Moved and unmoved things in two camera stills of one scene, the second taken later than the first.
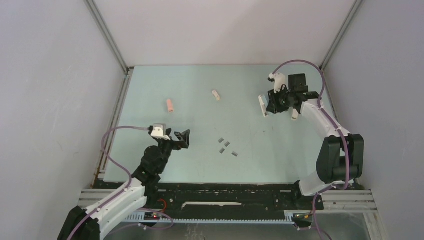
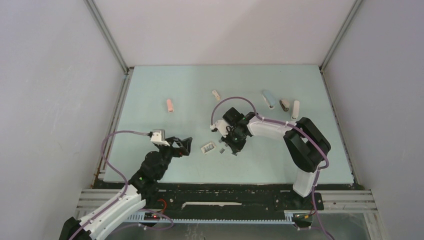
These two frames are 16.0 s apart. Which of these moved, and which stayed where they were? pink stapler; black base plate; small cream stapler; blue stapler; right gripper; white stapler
Moved: right gripper; blue stapler
Stayed: white stapler; small cream stapler; black base plate; pink stapler
